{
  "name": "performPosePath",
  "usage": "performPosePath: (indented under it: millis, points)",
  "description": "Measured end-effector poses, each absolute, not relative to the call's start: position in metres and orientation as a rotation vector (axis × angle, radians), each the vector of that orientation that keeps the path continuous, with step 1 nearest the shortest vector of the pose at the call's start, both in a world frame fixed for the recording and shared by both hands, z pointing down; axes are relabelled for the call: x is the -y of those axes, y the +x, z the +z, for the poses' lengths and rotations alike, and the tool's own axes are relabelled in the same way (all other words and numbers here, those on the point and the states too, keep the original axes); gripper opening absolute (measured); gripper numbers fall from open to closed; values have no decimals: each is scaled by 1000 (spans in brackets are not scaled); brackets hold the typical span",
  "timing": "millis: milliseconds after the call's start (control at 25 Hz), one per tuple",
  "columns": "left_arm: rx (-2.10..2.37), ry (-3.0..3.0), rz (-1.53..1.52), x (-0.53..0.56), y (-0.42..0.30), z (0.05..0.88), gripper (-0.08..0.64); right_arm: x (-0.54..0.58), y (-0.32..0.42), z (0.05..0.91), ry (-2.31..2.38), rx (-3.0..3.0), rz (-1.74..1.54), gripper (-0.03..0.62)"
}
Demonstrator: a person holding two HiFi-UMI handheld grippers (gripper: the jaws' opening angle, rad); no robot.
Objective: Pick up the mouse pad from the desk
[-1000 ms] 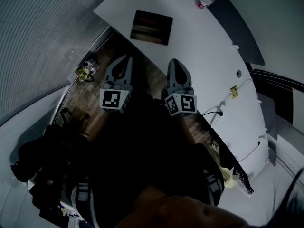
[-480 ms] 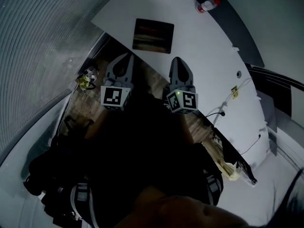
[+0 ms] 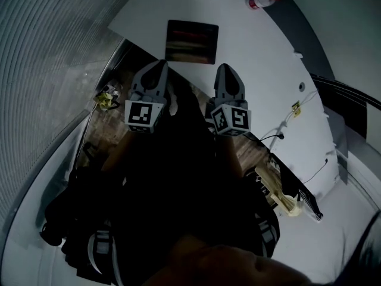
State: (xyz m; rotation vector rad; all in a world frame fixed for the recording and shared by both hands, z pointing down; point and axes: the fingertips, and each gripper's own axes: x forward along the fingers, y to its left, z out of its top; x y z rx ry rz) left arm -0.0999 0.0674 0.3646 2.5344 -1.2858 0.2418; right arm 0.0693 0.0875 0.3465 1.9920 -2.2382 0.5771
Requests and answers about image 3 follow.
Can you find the person's right forearm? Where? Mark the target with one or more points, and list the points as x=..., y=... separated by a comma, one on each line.
x=232, y=153

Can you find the person's left forearm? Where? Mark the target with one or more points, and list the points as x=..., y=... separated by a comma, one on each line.
x=117, y=152

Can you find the black ribbed panel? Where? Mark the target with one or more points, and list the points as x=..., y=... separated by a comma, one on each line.
x=309, y=203

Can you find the white bottle with red cap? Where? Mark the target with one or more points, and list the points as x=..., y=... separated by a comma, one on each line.
x=263, y=0

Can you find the dark mouse pad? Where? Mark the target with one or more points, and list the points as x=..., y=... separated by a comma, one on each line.
x=192, y=42

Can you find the white desk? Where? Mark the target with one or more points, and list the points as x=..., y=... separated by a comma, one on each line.
x=262, y=58

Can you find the small yellow tag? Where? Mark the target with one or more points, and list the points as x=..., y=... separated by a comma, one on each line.
x=295, y=109

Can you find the crumpled yellow paper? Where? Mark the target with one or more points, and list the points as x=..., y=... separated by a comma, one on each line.
x=104, y=100

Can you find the beige wooden stand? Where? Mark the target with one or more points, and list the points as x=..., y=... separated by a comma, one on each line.
x=278, y=189

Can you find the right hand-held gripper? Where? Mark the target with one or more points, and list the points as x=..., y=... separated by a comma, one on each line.
x=230, y=100

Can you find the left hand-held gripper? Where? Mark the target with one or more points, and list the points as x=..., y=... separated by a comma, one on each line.
x=145, y=88

